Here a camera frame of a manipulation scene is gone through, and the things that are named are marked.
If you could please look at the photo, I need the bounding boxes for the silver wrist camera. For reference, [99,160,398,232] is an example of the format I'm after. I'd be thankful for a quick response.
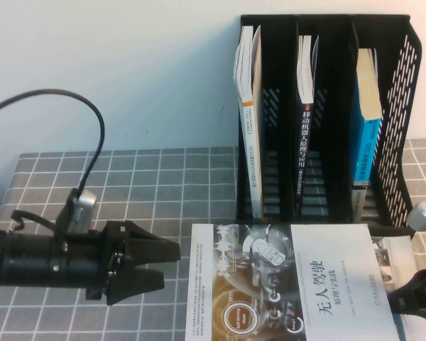
[55,188,97,235]
[406,200,426,232]

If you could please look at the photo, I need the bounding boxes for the white car suspension book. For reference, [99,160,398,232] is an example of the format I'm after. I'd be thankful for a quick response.
[368,233,426,341]

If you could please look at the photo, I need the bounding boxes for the long black camera cable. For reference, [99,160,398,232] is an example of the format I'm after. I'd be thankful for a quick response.
[0,88,107,195]

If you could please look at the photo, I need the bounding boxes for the blue spine book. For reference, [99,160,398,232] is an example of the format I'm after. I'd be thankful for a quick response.
[351,48,383,224]

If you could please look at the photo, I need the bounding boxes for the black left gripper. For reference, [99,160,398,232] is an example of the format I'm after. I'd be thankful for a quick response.
[86,220,182,307]

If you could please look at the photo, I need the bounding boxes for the orange and white spine book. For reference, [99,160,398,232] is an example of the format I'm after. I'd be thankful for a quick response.
[233,25,266,218]

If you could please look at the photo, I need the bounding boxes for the black spine robotics book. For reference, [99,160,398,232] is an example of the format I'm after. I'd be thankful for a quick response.
[295,34,321,214]

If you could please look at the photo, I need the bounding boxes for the black plastic book stand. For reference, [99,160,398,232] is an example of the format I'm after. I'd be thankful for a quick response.
[235,13,426,237]

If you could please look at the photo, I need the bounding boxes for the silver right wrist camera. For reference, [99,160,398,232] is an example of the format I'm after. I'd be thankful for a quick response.
[406,200,426,232]

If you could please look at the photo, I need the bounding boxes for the white autonomous driving book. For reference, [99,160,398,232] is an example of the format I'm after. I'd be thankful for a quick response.
[185,222,403,341]

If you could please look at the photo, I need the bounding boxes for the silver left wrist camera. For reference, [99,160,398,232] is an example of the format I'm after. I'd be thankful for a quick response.
[55,188,97,235]

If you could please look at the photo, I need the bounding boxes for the short black arm cable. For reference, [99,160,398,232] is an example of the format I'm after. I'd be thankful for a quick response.
[10,209,60,232]

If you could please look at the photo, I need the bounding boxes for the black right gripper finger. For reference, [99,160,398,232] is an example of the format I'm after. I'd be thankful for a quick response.
[388,252,426,321]

